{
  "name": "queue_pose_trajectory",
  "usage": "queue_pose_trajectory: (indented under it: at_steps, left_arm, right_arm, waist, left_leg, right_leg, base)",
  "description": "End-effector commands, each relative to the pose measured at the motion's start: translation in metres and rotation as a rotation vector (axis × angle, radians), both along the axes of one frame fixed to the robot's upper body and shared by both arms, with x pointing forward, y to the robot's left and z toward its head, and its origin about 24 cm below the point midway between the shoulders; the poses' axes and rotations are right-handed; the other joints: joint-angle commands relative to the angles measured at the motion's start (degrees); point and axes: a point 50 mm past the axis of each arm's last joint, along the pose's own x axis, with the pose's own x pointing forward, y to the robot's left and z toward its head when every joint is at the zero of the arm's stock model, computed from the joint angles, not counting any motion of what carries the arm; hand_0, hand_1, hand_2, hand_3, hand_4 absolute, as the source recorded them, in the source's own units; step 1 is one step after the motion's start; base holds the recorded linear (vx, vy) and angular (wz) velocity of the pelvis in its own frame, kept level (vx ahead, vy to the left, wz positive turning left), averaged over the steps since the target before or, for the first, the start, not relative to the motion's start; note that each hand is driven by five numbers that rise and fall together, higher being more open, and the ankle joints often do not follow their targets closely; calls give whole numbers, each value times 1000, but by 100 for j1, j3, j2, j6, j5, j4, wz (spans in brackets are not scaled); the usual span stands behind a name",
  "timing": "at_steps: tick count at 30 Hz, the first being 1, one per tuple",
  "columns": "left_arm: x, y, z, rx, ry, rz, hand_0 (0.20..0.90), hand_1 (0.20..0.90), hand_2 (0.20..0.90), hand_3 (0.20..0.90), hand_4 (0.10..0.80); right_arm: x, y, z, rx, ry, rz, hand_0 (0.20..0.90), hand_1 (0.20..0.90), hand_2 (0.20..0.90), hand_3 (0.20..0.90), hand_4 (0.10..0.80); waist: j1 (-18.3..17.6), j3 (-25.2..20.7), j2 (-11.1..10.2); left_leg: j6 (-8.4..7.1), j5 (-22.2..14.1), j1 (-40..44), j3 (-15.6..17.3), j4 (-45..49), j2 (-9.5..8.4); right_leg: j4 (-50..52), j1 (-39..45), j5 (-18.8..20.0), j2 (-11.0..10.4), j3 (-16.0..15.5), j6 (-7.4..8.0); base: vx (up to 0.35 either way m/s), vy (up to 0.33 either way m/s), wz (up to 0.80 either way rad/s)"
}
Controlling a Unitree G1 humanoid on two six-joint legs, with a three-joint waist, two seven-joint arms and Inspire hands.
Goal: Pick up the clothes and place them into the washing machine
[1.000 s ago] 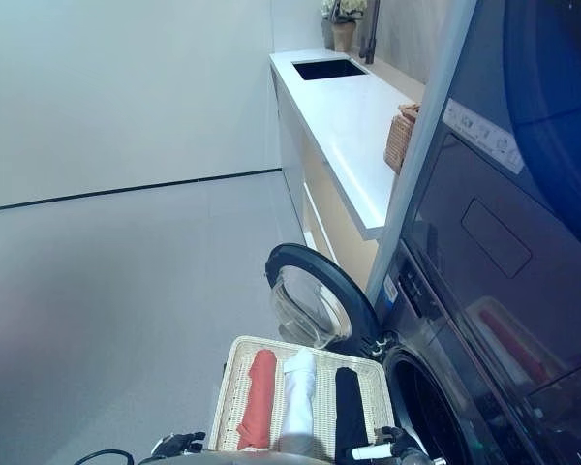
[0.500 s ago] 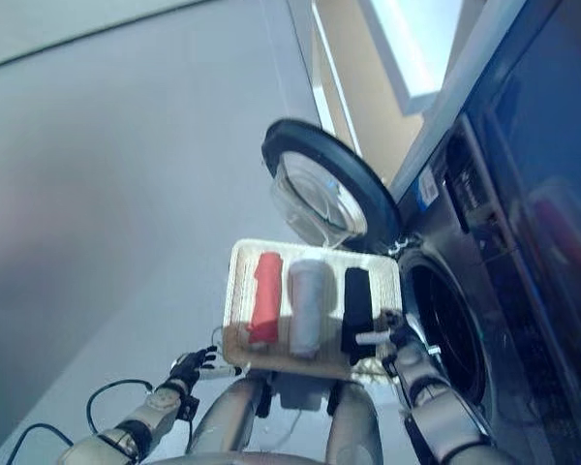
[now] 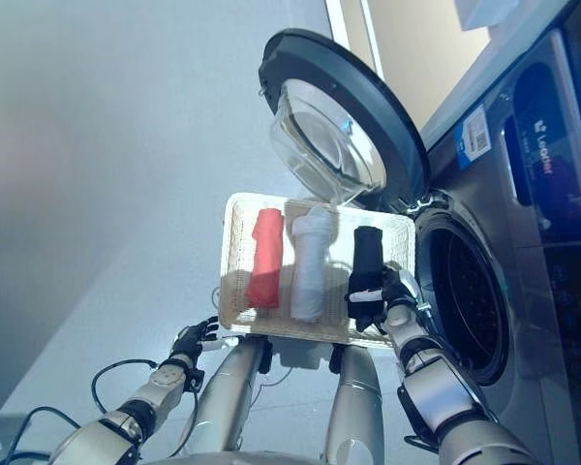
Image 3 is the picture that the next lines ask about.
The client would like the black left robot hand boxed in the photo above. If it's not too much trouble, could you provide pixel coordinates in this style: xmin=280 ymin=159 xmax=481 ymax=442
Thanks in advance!
xmin=168 ymin=314 xmax=222 ymax=362

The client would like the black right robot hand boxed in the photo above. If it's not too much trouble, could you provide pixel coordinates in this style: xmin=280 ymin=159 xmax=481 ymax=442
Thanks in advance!
xmin=344 ymin=263 xmax=425 ymax=325

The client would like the black cloth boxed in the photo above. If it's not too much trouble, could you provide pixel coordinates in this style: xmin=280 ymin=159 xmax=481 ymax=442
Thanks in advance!
xmin=345 ymin=225 xmax=386 ymax=333

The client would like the white cloth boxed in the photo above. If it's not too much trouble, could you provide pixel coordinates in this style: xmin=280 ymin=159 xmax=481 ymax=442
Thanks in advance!
xmin=290 ymin=207 xmax=336 ymax=323

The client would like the red cloth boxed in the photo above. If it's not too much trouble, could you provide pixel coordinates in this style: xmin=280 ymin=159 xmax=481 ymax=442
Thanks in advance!
xmin=245 ymin=207 xmax=285 ymax=310

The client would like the dark grey washing machine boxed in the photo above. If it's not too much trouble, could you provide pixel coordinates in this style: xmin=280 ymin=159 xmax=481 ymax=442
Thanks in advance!
xmin=406 ymin=0 xmax=581 ymax=465

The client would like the silver left robot leg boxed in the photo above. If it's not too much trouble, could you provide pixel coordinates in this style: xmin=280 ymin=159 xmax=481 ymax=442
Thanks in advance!
xmin=183 ymin=338 xmax=273 ymax=457

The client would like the silver robot leg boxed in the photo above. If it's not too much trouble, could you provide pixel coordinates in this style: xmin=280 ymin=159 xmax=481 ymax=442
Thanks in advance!
xmin=319 ymin=343 xmax=386 ymax=465
xmin=183 ymin=338 xmax=273 ymax=457

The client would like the cream wicker basket tray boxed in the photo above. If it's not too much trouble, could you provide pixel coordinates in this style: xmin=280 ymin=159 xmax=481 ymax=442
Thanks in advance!
xmin=218 ymin=192 xmax=418 ymax=352

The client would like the silver right robot leg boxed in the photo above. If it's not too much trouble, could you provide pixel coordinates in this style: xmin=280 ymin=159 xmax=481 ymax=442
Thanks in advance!
xmin=319 ymin=343 xmax=386 ymax=465

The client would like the silver robot torso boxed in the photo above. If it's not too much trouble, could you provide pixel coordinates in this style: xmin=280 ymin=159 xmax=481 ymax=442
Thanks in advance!
xmin=139 ymin=449 xmax=321 ymax=465

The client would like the blue white label sticker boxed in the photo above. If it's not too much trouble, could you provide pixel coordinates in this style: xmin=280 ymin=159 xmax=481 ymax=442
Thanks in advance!
xmin=451 ymin=106 xmax=493 ymax=169

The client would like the round glass washer door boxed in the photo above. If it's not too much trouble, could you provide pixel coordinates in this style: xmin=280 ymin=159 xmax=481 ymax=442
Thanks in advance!
xmin=257 ymin=28 xmax=428 ymax=215

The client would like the black cable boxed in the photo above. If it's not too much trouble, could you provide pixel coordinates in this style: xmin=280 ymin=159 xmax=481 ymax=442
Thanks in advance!
xmin=8 ymin=357 xmax=200 ymax=465

